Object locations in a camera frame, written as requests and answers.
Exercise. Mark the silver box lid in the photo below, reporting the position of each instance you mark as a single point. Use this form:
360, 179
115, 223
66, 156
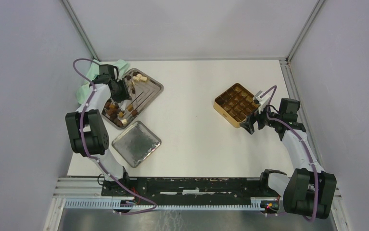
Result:
136, 143

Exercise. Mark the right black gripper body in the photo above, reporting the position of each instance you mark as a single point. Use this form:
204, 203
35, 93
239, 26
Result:
262, 120

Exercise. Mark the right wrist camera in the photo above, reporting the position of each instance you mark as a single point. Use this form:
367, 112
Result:
262, 100

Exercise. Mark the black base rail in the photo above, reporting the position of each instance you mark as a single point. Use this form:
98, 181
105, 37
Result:
188, 191

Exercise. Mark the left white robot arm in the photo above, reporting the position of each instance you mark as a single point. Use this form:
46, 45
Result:
86, 130

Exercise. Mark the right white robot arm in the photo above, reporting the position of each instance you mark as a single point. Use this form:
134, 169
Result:
309, 192

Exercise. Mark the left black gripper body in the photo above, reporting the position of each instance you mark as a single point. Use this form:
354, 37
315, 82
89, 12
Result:
121, 93

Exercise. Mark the steel chocolate tray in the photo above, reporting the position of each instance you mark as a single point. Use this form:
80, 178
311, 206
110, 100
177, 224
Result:
142, 95

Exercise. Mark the green patterned cloth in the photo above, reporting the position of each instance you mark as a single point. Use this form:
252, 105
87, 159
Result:
83, 92

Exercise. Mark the gold chocolate box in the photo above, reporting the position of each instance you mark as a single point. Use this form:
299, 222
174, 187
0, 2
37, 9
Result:
235, 104

